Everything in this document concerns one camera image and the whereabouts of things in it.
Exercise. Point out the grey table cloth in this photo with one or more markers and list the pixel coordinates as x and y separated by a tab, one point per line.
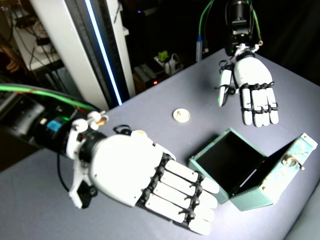
150	100

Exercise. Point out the black device with red light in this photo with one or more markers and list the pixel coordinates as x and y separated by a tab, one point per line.
147	77

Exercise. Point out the white power strip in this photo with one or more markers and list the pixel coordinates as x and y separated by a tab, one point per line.
172	63

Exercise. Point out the white column with blue light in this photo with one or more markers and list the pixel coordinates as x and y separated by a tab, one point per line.
75	45

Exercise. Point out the small round cream disc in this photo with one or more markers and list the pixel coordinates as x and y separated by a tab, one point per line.
181	115

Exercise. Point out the teal metal hinged box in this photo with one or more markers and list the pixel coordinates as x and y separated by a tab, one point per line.
252	197

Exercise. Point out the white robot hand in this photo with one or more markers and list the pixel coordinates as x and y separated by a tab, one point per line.
120	165
250	71

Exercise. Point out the green plug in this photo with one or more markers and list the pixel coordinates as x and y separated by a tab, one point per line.
163	55

